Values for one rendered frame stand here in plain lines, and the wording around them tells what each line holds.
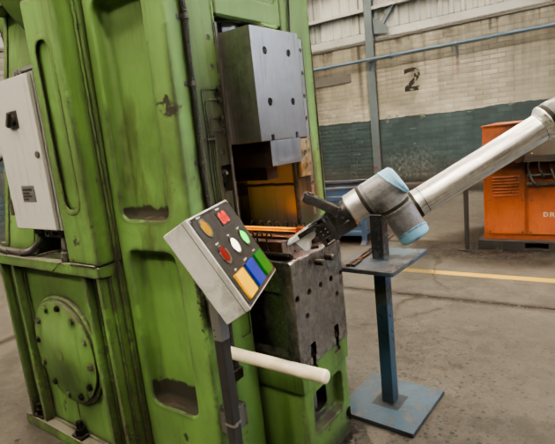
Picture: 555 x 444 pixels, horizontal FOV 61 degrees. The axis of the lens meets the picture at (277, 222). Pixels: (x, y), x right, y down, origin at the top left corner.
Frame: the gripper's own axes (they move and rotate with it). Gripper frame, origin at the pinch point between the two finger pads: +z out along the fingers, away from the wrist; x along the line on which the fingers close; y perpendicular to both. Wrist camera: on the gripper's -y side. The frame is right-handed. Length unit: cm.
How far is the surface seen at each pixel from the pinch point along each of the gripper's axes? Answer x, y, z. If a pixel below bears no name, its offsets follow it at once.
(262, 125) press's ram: 31.5, -36.5, -7.1
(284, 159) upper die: 41.9, -22.7, -4.8
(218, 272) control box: -27.7, -6.1, 12.3
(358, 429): 62, 98, 43
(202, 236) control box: -25.7, -15.8, 11.1
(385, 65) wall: 837, -94, -119
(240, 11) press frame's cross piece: 48, -78, -22
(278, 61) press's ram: 44, -54, -23
